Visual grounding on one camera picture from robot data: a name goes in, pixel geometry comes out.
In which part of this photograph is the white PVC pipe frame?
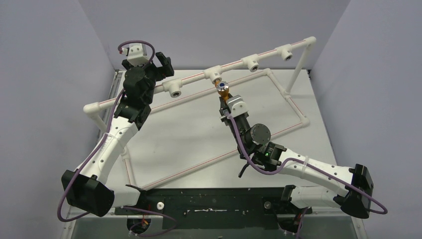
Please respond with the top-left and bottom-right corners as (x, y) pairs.
(82, 36), (317, 192)

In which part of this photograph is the yellow plastic water faucet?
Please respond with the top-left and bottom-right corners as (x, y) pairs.
(215, 81), (229, 102)

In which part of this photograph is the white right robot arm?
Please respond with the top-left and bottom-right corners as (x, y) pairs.
(219, 96), (374, 219)

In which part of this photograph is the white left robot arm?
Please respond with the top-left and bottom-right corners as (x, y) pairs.
(59, 52), (174, 217)

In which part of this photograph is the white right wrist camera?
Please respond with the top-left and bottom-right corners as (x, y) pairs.
(226, 95), (248, 118)

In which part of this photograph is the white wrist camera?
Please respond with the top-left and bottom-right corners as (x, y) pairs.
(226, 95), (248, 118)
(121, 44), (149, 66)

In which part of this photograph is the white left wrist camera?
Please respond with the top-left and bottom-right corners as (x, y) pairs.
(121, 44), (149, 66)

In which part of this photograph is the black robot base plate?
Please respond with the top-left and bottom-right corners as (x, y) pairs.
(135, 186), (312, 232)

